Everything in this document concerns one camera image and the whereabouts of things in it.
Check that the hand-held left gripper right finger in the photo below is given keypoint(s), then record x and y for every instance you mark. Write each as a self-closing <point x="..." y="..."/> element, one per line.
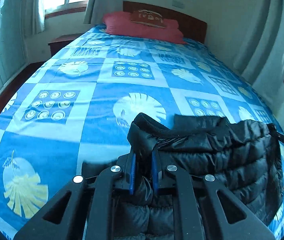
<point x="155" y="175"/>

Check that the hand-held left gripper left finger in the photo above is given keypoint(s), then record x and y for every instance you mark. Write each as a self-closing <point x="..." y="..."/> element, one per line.
<point x="132" y="175"/>

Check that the black puffer jacket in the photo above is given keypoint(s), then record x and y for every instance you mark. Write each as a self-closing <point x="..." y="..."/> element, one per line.
<point x="219" y="155"/>

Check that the blue patterned bed sheet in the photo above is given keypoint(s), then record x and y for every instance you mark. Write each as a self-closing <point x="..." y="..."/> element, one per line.
<point x="82" y="120"/>

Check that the long grey curtain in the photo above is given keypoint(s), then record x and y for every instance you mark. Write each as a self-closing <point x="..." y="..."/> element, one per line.
<point x="264" y="42"/>

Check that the wooden bed headboard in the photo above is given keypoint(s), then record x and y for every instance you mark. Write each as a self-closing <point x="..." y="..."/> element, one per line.
<point x="194" y="27"/>

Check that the red pillow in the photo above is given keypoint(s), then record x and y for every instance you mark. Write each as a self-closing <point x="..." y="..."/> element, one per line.
<point x="144" y="31"/>

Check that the wooden nightstand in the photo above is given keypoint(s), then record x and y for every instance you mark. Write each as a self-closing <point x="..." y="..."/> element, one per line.
<point x="62" y="41"/>

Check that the small brown printed cushion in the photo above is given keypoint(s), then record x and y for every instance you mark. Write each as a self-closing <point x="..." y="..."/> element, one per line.
<point x="148" y="18"/>

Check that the white sheer curtain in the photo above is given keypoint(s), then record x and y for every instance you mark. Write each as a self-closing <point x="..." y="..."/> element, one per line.
<point x="38" y="10"/>

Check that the wall socket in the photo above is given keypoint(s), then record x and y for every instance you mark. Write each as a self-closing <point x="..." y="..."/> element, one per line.
<point x="178" y="4"/>

